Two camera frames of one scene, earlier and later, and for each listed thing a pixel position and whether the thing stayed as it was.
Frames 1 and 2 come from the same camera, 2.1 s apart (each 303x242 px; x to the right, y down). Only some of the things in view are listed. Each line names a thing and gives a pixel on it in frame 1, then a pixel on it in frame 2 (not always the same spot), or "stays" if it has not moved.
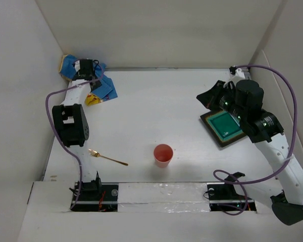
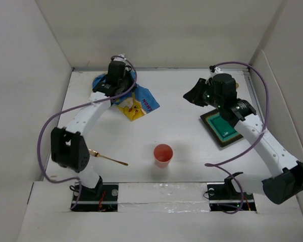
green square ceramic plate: x=224 y=127 stays
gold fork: x=95 y=154 stays
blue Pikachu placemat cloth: x=107 y=91 -> x=135 y=104
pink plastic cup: x=163 y=154 stays
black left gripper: x=93 y=75 -> x=128 y=74
